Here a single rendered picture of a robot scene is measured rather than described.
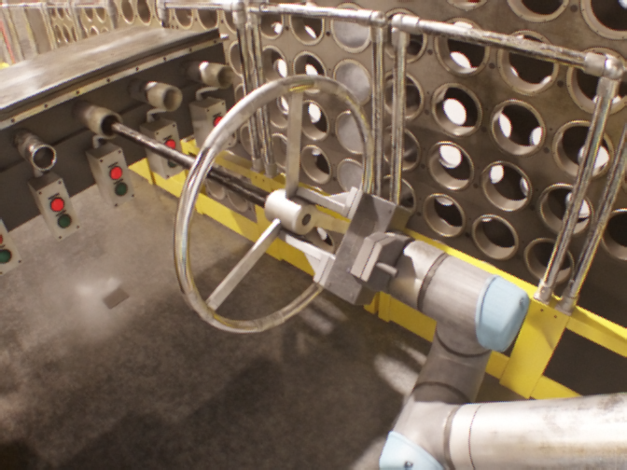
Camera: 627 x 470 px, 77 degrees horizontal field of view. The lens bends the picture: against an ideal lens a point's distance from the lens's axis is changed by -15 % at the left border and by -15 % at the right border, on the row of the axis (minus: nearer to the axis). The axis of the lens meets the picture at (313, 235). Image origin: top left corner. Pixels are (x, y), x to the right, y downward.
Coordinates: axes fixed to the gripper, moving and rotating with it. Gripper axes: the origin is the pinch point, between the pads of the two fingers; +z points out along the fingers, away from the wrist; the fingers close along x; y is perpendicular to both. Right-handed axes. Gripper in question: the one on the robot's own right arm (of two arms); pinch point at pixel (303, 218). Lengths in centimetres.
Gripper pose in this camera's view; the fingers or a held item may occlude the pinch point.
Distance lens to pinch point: 62.7
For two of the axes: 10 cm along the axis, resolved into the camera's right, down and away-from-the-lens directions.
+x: 3.8, -9.2, -1.1
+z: -7.5, -3.8, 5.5
